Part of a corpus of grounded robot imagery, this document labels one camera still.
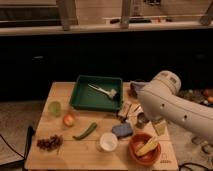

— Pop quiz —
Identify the green pepper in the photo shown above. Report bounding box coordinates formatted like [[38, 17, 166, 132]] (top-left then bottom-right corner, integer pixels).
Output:
[[72, 122, 97, 140]]

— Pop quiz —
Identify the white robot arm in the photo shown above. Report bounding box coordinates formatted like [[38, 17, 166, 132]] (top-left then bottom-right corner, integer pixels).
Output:
[[137, 70, 213, 144]]

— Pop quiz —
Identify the metal cup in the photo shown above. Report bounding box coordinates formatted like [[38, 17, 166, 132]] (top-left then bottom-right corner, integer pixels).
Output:
[[136, 112, 149, 129]]

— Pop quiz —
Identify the white plastic cup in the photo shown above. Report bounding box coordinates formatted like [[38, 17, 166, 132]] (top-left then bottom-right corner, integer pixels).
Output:
[[98, 132, 118, 152]]

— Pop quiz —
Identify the green plastic cup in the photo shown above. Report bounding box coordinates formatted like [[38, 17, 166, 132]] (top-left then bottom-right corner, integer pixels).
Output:
[[48, 101, 61, 117]]

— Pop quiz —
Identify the yellow corn cob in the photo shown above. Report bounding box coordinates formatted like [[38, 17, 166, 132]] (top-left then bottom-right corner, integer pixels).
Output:
[[135, 137, 158, 157]]

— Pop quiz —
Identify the orange bowl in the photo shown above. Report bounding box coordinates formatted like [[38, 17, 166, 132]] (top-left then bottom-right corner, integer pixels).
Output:
[[128, 133, 161, 167]]

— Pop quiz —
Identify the small snack packet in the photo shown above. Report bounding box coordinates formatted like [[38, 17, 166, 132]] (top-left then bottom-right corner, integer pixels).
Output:
[[117, 101, 140, 121]]

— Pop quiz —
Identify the blue sponge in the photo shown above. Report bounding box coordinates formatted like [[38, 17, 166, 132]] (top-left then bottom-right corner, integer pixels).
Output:
[[112, 123, 133, 138]]

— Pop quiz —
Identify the green plastic tray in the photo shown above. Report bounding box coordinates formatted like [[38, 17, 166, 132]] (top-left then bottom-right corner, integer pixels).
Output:
[[70, 75, 123, 112]]

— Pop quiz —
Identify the orange peach fruit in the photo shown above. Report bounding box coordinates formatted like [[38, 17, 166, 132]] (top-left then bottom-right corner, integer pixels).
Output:
[[63, 114, 74, 127]]

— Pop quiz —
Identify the bunch of dark grapes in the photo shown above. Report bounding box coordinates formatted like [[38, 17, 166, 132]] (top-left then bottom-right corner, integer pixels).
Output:
[[37, 135, 63, 151]]

